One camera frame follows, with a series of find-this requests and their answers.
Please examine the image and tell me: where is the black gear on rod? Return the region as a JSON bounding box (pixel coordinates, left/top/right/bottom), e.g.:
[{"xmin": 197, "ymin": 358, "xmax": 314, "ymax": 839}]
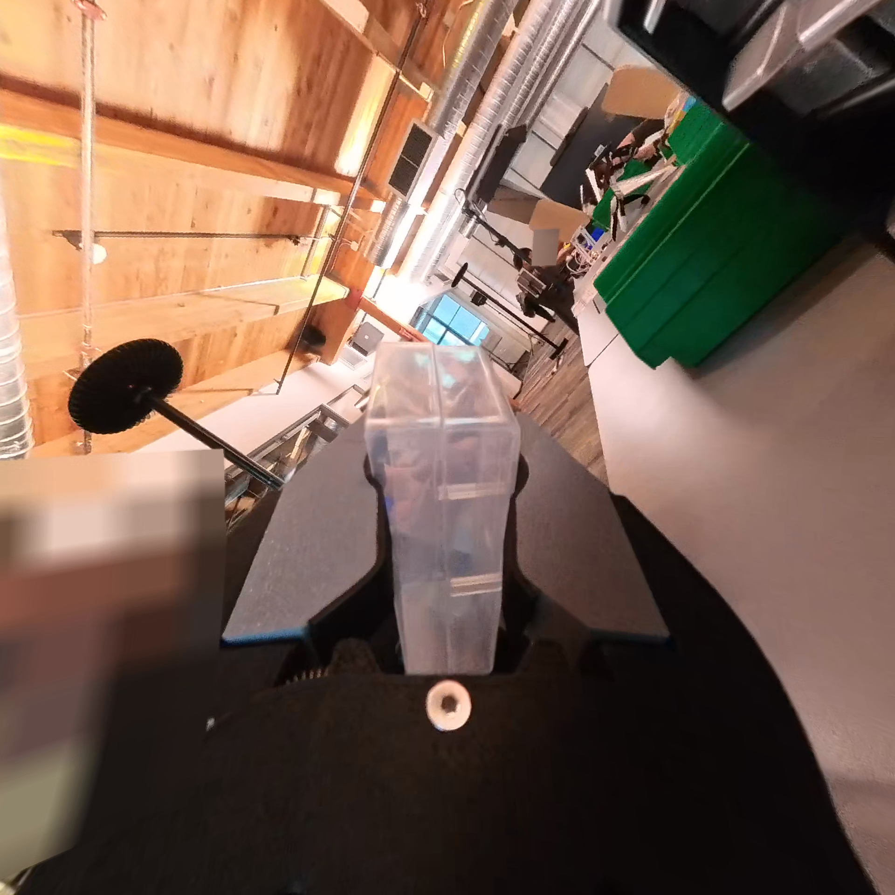
[{"xmin": 69, "ymin": 340, "xmax": 285, "ymax": 488}]

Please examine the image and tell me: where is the silver ventilation duct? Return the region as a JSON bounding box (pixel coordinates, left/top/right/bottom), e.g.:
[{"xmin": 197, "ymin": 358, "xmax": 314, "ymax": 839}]
[
  {"xmin": 406, "ymin": 0, "xmax": 616, "ymax": 288},
  {"xmin": 0, "ymin": 175, "xmax": 33, "ymax": 457}
]

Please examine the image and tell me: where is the clear plastic drawer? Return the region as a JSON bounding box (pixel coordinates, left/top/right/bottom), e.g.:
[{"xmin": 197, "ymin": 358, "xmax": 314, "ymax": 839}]
[{"xmin": 364, "ymin": 341, "xmax": 523, "ymax": 676}]

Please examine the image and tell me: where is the white air vent grille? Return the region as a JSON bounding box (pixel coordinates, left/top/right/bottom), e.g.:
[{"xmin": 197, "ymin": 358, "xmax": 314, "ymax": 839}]
[{"xmin": 388, "ymin": 119, "xmax": 440, "ymax": 201}]

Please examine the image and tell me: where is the window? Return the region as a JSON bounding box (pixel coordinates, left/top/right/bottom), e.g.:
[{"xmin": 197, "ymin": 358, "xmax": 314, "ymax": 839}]
[{"xmin": 409, "ymin": 294, "xmax": 490, "ymax": 348}]

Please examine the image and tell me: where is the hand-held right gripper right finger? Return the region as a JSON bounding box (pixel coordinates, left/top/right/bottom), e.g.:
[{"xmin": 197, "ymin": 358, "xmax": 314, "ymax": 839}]
[{"xmin": 512, "ymin": 411, "xmax": 670, "ymax": 647}]

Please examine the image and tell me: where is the green plastic bin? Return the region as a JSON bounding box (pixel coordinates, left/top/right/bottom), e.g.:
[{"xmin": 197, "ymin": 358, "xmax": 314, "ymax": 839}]
[{"xmin": 593, "ymin": 98, "xmax": 850, "ymax": 370}]

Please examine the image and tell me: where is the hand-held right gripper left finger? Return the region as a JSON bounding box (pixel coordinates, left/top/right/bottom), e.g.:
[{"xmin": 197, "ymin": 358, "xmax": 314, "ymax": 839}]
[{"xmin": 222, "ymin": 418, "xmax": 390, "ymax": 658}]

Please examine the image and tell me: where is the black monitor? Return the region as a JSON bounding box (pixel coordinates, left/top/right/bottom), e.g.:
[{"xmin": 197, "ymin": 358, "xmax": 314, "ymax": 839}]
[{"xmin": 467, "ymin": 124, "xmax": 530, "ymax": 208}]

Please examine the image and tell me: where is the black drawer cabinet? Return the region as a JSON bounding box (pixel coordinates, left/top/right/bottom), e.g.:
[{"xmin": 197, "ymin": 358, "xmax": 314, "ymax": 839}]
[{"xmin": 615, "ymin": 0, "xmax": 895, "ymax": 235}]

